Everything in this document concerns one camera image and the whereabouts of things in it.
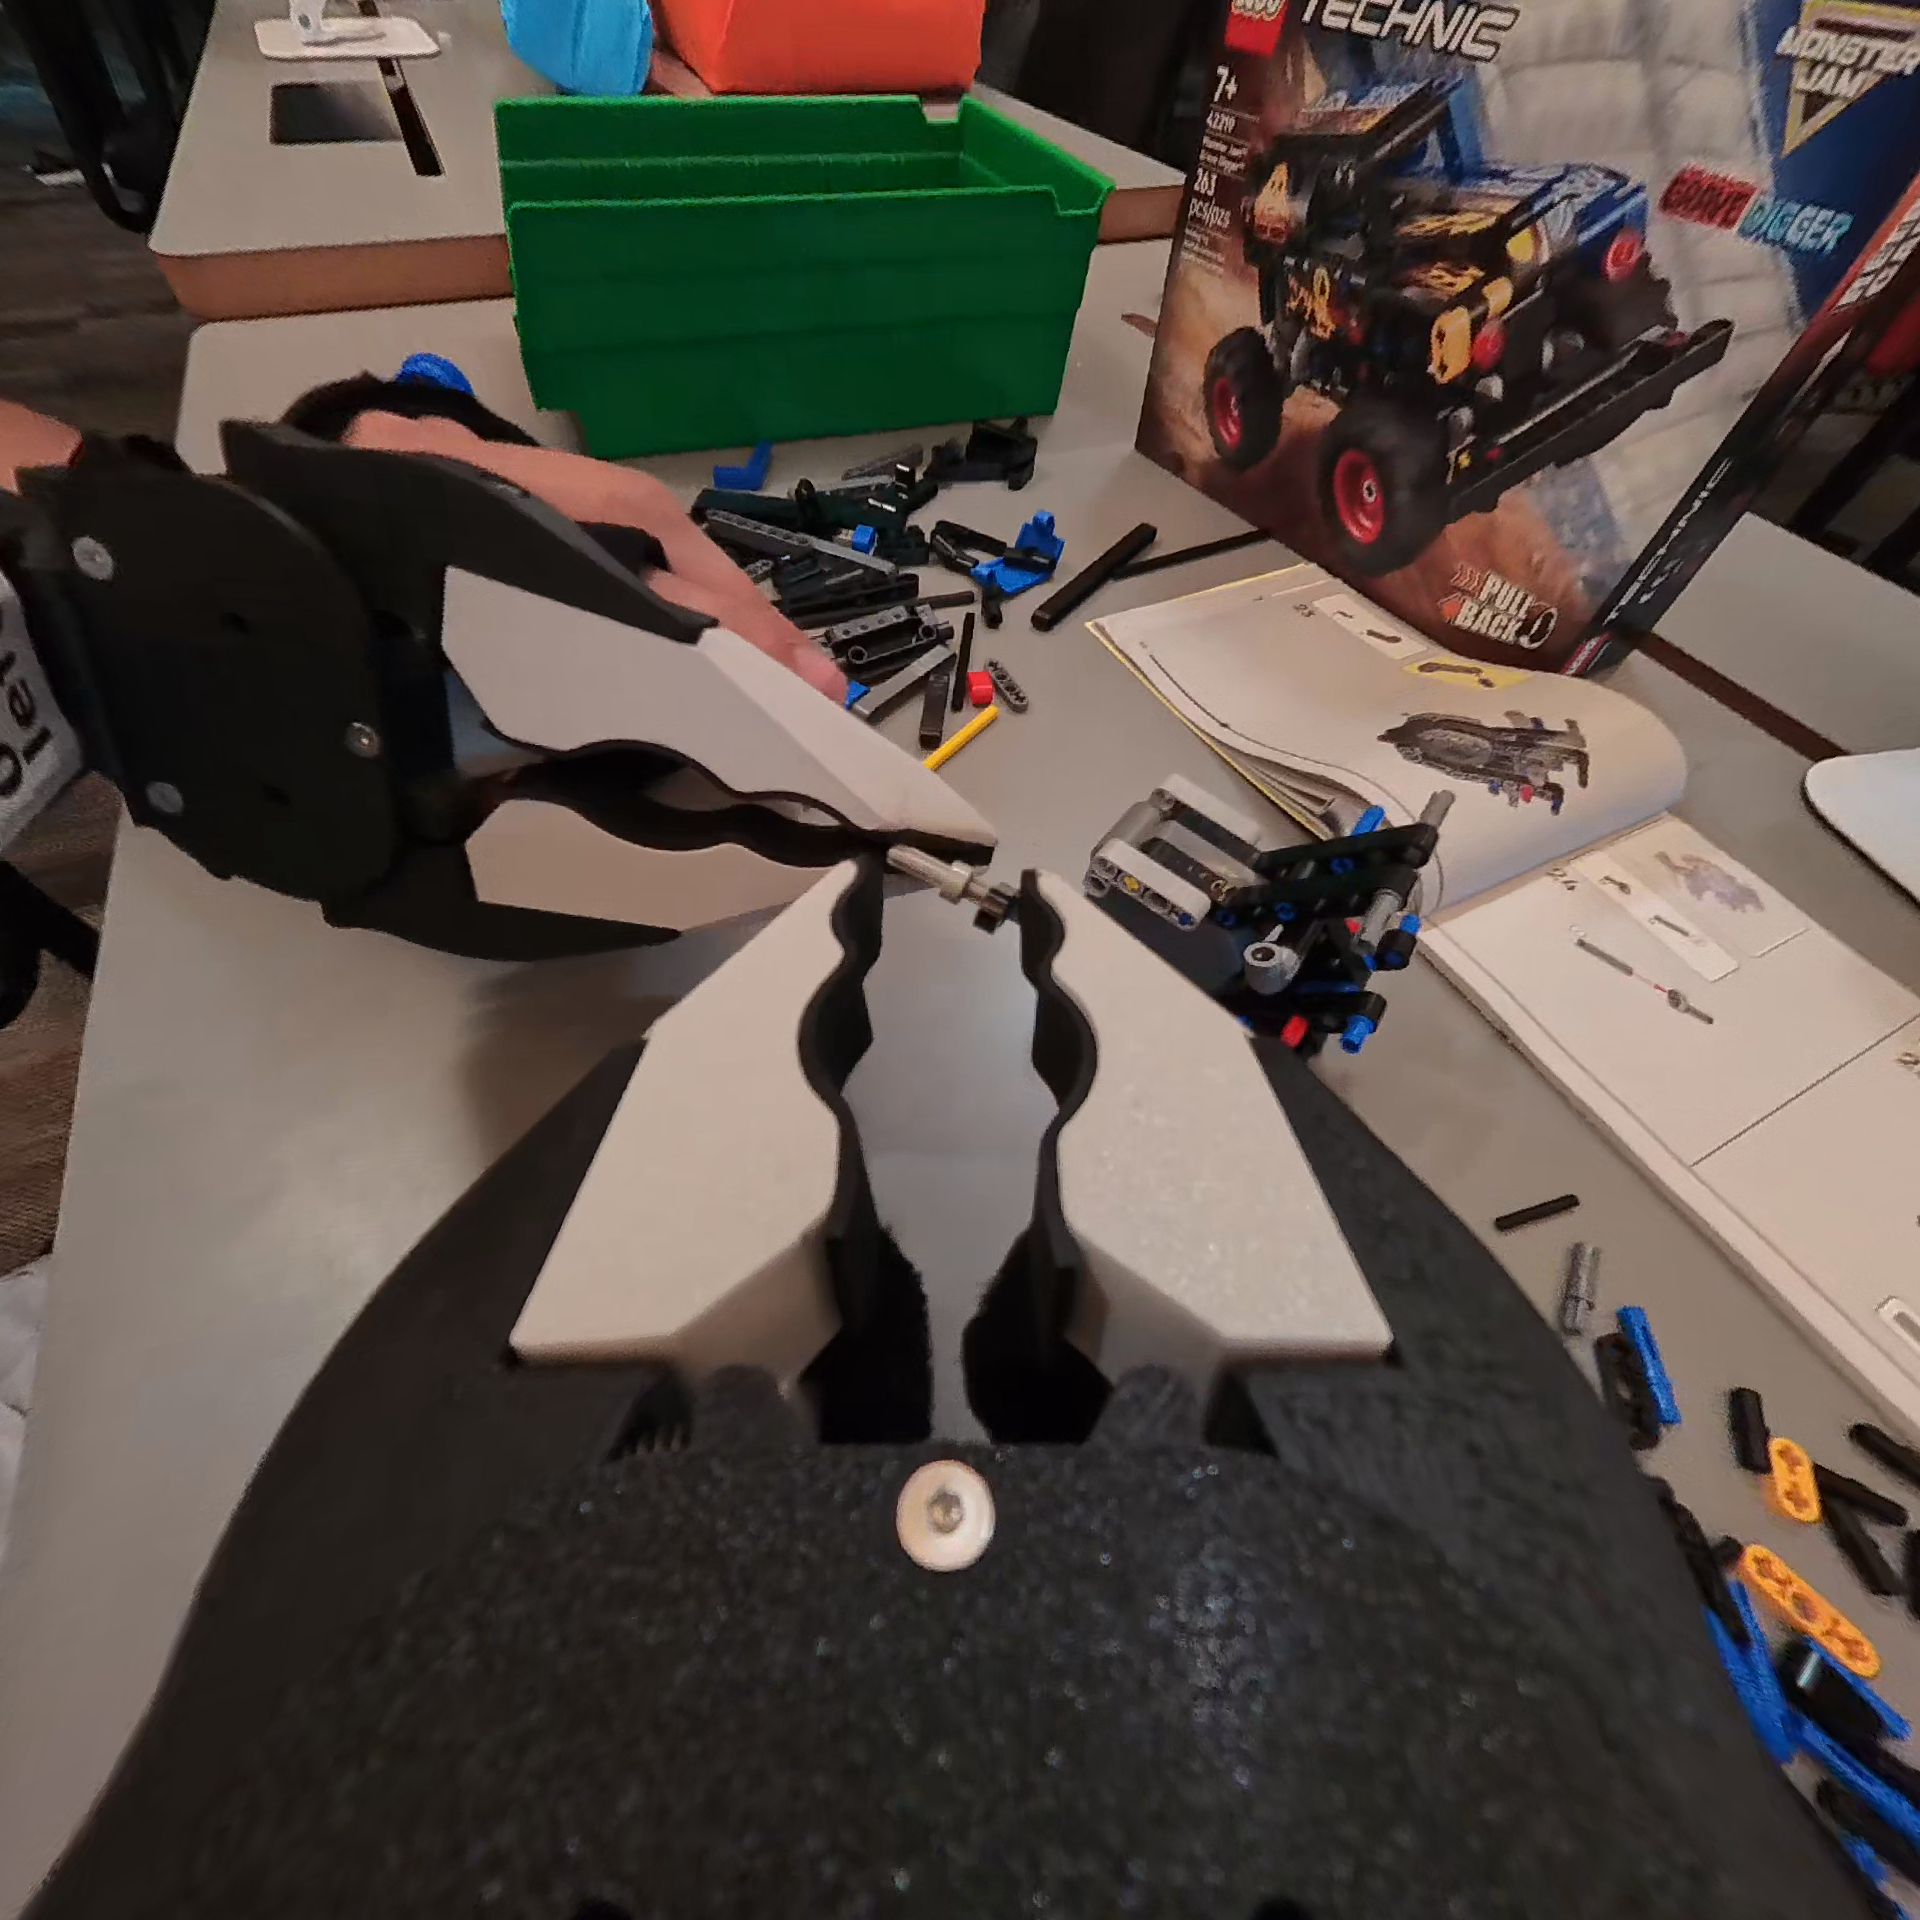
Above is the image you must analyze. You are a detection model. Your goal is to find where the pile of blue and black lego pieces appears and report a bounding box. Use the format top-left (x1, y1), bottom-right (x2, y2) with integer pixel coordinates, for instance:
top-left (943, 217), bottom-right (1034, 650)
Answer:
top-left (1493, 1192), bottom-right (1920, 1906)

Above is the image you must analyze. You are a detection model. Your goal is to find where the light blue soft object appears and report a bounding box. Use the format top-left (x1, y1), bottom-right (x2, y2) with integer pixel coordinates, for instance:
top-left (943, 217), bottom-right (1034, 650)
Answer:
top-left (499, 0), bottom-right (658, 95)

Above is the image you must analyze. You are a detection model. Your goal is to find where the white rounded flat object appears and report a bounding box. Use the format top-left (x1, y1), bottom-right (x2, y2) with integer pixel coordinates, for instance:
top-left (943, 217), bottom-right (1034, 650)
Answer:
top-left (1800, 751), bottom-right (1920, 914)

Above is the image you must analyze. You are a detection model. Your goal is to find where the partly built black lego assembly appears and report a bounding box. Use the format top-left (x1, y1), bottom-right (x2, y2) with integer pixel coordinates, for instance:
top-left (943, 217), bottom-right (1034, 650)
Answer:
top-left (1085, 781), bottom-right (1459, 1059)

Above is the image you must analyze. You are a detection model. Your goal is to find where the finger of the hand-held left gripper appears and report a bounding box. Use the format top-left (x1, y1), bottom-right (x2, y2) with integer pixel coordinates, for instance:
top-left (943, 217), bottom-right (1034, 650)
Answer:
top-left (440, 568), bottom-right (1002, 872)
top-left (460, 755), bottom-right (903, 937)

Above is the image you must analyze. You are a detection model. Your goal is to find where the metal lego axle with gear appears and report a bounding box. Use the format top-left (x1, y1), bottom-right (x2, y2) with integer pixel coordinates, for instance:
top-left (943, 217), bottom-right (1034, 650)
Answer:
top-left (887, 843), bottom-right (1027, 935)

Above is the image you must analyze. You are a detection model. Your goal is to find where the monster truck lego box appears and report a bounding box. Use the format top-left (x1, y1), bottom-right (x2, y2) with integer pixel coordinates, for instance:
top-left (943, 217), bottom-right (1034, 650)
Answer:
top-left (1135, 0), bottom-right (1920, 674)

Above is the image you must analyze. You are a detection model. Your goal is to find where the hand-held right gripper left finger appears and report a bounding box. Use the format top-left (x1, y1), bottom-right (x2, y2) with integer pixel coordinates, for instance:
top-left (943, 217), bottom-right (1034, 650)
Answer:
top-left (511, 857), bottom-right (891, 1381)

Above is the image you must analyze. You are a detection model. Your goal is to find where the green plastic bin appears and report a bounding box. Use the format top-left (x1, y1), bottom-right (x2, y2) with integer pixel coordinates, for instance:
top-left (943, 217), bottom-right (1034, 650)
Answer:
top-left (493, 95), bottom-right (1120, 461)

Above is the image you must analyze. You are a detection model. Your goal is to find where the orange block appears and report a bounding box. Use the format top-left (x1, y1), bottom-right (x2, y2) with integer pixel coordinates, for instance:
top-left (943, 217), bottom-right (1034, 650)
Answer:
top-left (648, 0), bottom-right (990, 95)

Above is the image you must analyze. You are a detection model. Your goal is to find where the red and black lego box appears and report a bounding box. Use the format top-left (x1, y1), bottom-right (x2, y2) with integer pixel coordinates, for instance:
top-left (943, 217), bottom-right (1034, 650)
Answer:
top-left (1560, 172), bottom-right (1920, 677)

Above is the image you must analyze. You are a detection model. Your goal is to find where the person's left forearm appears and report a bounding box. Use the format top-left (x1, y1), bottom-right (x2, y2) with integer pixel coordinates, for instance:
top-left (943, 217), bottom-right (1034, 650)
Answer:
top-left (0, 398), bottom-right (84, 493)

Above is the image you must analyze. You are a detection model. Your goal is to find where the person's left hand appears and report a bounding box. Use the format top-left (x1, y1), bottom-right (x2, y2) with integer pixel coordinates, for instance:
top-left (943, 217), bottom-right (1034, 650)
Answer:
top-left (354, 409), bottom-right (852, 707)

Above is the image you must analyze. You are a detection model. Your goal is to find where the white stand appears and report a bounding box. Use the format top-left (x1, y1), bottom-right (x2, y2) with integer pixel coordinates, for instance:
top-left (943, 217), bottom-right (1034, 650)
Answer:
top-left (252, 0), bottom-right (447, 60)

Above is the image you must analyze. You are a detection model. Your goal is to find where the open lego instruction booklet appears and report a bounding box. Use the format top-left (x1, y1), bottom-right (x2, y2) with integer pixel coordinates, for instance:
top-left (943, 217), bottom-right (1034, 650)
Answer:
top-left (1088, 562), bottom-right (1920, 1442)

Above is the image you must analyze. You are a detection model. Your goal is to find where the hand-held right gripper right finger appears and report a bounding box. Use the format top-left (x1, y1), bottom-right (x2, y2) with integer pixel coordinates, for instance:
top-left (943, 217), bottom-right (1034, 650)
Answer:
top-left (1020, 866), bottom-right (1394, 1381)

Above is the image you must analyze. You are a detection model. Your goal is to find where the pile of dark lego pieces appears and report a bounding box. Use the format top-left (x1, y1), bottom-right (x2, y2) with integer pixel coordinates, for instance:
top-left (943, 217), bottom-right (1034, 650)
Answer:
top-left (691, 416), bottom-right (1278, 776)

